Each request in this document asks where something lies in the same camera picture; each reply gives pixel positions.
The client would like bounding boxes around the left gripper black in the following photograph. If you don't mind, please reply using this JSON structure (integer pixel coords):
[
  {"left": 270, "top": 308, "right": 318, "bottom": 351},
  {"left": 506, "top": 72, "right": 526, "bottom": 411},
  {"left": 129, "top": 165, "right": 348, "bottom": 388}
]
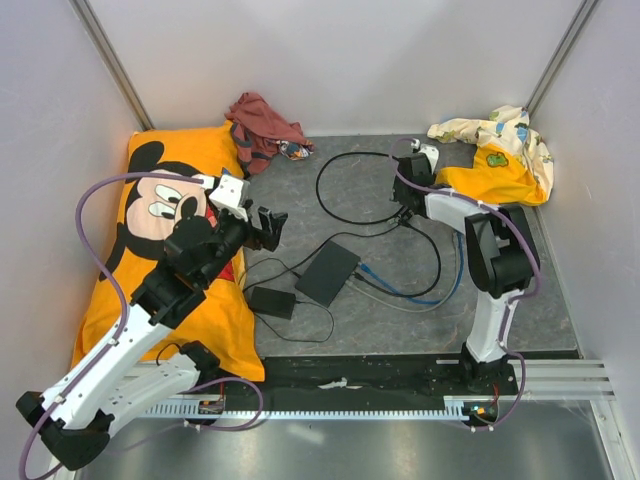
[{"left": 200, "top": 190, "right": 289, "bottom": 285}]

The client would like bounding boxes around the black looped cable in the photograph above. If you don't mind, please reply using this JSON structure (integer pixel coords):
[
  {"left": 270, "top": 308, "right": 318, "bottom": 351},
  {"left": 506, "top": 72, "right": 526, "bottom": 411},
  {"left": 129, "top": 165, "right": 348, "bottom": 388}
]
[{"left": 315, "top": 151, "right": 414, "bottom": 225}]

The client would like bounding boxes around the black network switch box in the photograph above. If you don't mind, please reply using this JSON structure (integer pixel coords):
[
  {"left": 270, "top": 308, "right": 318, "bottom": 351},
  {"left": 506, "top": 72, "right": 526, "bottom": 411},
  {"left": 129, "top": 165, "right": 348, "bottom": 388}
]
[{"left": 295, "top": 241, "right": 361, "bottom": 308}]

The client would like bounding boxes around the black power adapter brick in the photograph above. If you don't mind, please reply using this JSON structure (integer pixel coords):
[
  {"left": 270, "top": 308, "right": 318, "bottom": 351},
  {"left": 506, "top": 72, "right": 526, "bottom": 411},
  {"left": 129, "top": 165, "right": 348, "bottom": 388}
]
[{"left": 248, "top": 286, "right": 297, "bottom": 320}]

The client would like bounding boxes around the black power cord with plug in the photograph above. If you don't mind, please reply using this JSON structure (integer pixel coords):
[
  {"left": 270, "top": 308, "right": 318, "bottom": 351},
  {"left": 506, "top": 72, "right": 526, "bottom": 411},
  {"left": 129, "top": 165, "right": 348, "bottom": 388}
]
[{"left": 242, "top": 219, "right": 443, "bottom": 344}]

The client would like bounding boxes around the blue ethernet cable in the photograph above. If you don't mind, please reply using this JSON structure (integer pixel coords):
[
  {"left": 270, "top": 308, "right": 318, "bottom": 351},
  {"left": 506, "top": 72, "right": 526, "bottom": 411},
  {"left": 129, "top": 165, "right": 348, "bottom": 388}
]
[{"left": 359, "top": 234, "right": 466, "bottom": 306}]

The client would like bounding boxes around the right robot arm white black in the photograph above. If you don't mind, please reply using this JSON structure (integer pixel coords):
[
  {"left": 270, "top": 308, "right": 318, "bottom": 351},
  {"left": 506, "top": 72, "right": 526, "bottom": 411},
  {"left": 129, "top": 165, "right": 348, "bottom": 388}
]
[{"left": 392, "top": 153, "right": 540, "bottom": 394}]

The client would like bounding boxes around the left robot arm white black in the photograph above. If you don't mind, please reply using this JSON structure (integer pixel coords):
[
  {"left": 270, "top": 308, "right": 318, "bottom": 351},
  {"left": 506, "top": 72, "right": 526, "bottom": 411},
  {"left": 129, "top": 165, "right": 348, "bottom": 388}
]
[{"left": 16, "top": 207, "right": 288, "bottom": 471}]

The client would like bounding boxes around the yellow patterned children's garment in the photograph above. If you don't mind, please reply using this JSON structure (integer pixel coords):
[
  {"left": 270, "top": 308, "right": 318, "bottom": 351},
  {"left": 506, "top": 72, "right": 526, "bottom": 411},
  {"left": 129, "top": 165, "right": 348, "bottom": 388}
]
[{"left": 427, "top": 105, "right": 554, "bottom": 206}]

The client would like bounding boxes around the maroon crumpled garment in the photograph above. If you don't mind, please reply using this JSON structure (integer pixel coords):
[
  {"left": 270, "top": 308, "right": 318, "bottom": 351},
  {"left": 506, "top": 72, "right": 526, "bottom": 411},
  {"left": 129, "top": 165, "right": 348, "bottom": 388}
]
[{"left": 225, "top": 92, "right": 315, "bottom": 177}]

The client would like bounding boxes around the orange Mickey Mouse pillow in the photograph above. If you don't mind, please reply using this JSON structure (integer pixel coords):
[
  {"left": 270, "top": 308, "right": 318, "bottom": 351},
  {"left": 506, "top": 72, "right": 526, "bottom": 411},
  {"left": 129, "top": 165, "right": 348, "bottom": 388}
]
[{"left": 72, "top": 121, "right": 265, "bottom": 382}]

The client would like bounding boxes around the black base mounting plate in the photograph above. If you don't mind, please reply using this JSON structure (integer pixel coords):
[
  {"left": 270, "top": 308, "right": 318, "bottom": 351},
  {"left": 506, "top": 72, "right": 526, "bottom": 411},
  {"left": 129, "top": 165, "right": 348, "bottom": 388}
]
[{"left": 164, "top": 352, "right": 521, "bottom": 414}]

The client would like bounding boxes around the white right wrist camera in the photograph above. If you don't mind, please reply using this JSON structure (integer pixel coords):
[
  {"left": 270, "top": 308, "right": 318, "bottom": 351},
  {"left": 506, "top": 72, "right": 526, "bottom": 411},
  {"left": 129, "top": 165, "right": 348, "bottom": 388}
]
[{"left": 411, "top": 139, "right": 439, "bottom": 173}]

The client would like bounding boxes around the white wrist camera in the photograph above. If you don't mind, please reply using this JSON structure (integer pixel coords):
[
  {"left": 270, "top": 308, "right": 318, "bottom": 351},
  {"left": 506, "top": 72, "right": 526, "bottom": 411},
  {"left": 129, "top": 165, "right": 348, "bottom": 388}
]
[
  {"left": 411, "top": 139, "right": 439, "bottom": 173},
  {"left": 202, "top": 174, "right": 249, "bottom": 222}
]

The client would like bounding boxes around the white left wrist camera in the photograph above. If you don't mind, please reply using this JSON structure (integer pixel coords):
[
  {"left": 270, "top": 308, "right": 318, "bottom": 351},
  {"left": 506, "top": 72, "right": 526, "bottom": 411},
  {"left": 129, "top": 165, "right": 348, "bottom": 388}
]
[{"left": 202, "top": 174, "right": 249, "bottom": 222}]

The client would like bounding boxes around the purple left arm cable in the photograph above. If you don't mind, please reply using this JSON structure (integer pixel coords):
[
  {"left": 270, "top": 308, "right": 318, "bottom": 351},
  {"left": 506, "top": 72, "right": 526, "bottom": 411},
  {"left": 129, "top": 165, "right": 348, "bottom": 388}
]
[{"left": 17, "top": 171, "right": 211, "bottom": 480}]

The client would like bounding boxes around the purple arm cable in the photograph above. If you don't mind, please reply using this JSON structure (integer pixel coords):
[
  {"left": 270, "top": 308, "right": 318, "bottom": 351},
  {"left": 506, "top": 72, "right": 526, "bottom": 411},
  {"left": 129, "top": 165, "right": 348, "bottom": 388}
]
[
  {"left": 388, "top": 136, "right": 543, "bottom": 431},
  {"left": 17, "top": 171, "right": 211, "bottom": 480}
]

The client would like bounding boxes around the right aluminium corner post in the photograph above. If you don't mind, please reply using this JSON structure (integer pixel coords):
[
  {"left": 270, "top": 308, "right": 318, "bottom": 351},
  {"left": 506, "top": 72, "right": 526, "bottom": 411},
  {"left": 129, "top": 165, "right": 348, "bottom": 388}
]
[{"left": 526, "top": 0, "right": 600, "bottom": 118}]

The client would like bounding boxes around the aluminium corner post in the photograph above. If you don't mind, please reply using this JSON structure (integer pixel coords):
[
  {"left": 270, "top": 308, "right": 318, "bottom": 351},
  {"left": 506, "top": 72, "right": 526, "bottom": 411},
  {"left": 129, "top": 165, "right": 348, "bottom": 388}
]
[
  {"left": 69, "top": 0, "right": 155, "bottom": 131},
  {"left": 526, "top": 0, "right": 600, "bottom": 118}
]

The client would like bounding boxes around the slotted aluminium cable duct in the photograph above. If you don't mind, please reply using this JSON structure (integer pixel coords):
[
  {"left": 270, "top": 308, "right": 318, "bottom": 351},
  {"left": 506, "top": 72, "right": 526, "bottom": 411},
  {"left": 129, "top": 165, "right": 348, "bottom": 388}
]
[{"left": 141, "top": 389, "right": 491, "bottom": 421}]

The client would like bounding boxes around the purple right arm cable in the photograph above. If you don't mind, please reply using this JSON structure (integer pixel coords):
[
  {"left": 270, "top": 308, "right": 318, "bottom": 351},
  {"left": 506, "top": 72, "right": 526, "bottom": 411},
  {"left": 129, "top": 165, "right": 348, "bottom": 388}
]
[{"left": 388, "top": 136, "right": 543, "bottom": 431}]

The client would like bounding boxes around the left aluminium corner post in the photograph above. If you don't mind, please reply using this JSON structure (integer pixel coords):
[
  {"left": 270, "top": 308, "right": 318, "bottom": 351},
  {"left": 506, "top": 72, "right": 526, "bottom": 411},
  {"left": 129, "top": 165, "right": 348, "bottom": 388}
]
[{"left": 69, "top": 0, "right": 155, "bottom": 131}]

